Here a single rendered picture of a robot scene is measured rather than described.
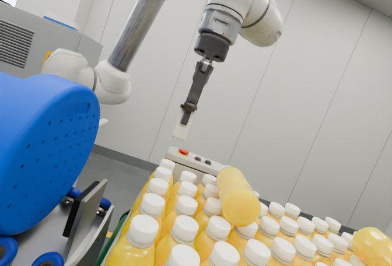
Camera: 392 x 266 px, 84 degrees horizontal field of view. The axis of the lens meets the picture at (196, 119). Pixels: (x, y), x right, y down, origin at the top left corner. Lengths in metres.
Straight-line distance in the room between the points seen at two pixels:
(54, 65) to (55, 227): 0.66
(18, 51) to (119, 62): 1.30
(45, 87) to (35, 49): 1.81
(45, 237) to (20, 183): 0.18
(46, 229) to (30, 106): 0.29
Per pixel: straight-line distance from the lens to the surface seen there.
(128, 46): 1.08
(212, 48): 0.48
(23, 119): 0.38
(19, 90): 0.42
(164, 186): 0.46
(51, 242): 0.56
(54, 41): 2.17
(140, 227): 0.34
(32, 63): 2.23
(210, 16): 0.50
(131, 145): 3.33
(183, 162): 0.69
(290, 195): 3.98
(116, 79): 1.10
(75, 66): 1.05
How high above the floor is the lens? 1.29
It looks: 5 degrees down
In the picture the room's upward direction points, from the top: 21 degrees clockwise
